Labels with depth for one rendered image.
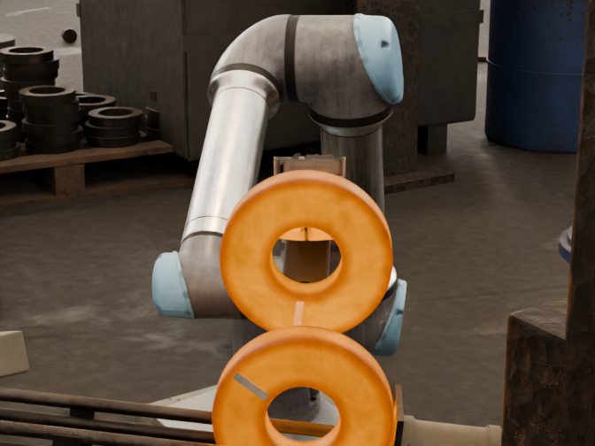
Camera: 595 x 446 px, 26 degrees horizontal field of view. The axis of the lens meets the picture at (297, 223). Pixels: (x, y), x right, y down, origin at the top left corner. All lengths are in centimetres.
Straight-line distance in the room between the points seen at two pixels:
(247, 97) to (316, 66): 10
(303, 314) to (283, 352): 10
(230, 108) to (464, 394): 137
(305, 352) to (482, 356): 199
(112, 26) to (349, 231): 365
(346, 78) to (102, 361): 150
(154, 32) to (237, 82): 276
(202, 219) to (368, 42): 34
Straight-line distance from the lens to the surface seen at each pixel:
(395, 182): 436
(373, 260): 116
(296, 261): 131
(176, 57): 428
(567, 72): 487
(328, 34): 169
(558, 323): 90
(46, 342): 317
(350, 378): 110
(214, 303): 146
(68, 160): 427
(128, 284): 351
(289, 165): 125
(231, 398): 111
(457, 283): 352
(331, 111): 171
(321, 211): 114
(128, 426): 118
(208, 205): 152
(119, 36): 471
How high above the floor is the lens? 120
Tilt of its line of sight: 17 degrees down
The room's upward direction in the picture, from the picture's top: straight up
